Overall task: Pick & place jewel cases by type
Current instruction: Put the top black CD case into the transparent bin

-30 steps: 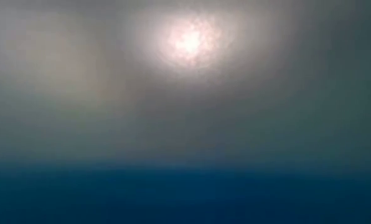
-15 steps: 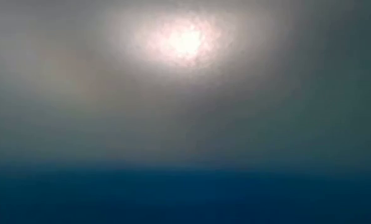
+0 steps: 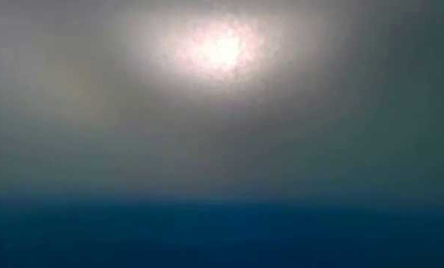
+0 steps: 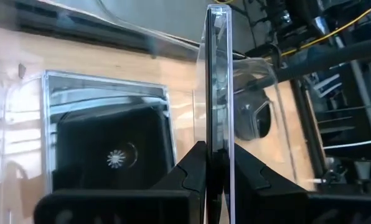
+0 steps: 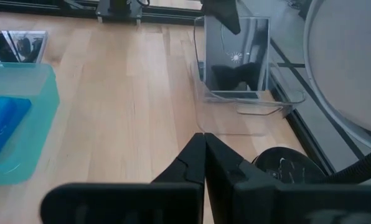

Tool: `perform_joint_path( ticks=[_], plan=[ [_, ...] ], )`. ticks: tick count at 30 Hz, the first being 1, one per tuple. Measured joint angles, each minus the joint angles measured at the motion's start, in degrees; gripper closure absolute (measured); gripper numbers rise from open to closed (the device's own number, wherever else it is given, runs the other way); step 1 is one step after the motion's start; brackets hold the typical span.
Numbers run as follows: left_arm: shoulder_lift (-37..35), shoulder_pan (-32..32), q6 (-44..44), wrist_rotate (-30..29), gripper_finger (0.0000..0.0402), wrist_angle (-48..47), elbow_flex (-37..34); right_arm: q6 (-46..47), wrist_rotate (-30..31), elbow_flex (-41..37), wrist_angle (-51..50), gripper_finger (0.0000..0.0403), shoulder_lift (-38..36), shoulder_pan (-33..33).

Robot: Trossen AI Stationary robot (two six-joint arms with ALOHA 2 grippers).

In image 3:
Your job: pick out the blue disc case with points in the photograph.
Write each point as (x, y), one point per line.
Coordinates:
(222, 238)

